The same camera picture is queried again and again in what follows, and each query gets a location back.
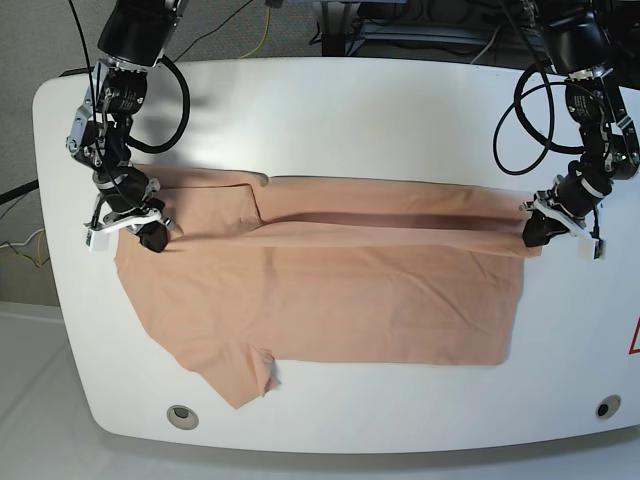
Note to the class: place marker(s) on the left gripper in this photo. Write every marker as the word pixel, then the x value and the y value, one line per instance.
pixel 569 207

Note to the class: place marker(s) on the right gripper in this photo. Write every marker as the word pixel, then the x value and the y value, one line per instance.
pixel 127 201

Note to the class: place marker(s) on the peach orange T-shirt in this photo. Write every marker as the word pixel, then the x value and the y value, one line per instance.
pixel 331 270

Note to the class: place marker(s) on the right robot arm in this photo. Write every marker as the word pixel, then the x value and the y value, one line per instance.
pixel 132 42

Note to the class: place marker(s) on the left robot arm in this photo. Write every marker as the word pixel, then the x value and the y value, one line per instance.
pixel 595 46

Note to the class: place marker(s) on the red triangle warning sticker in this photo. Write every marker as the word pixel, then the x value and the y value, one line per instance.
pixel 635 343

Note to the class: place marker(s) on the black bar at left edge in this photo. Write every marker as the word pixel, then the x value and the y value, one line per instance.
pixel 18 192

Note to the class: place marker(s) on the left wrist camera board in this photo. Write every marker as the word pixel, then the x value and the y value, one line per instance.
pixel 590 249

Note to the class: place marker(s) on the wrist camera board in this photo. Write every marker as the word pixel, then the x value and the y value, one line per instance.
pixel 97 241
pixel 590 249

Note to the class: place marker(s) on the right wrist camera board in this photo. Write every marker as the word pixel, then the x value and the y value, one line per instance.
pixel 97 241

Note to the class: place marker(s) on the left table cable grommet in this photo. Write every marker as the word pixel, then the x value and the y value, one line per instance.
pixel 182 417

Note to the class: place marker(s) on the table cable grommet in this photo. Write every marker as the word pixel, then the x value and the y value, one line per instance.
pixel 608 407
pixel 182 417

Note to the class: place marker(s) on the right table cable grommet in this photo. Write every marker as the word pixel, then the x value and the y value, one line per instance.
pixel 608 407

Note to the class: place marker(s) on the aluminium frame rack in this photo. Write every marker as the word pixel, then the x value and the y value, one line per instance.
pixel 476 32

